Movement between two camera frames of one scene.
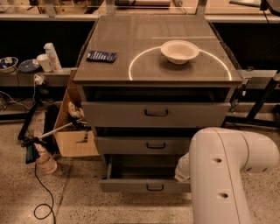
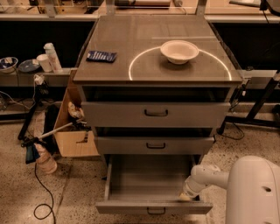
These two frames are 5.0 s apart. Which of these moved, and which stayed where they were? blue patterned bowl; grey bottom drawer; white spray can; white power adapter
Moved: grey bottom drawer
Stayed: white power adapter; white spray can; blue patterned bowl
